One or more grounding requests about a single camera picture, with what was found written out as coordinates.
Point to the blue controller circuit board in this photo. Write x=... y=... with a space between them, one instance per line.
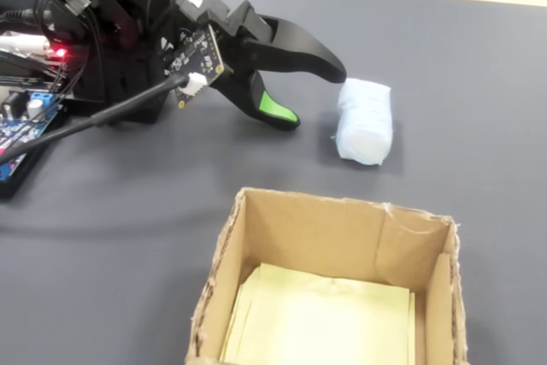
x=17 y=125

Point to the pale yellow paper sheet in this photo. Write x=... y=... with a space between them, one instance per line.
x=320 y=322

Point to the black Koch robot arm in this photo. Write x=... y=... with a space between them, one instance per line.
x=128 y=40

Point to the black camera circuit board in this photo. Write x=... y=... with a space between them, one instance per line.
x=192 y=57

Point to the white cloth block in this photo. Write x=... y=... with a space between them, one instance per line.
x=363 y=121

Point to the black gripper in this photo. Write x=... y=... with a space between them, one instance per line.
x=222 y=19

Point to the grey table mat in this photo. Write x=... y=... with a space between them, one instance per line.
x=128 y=254

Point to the open brown cardboard box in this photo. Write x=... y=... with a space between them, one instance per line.
x=320 y=237

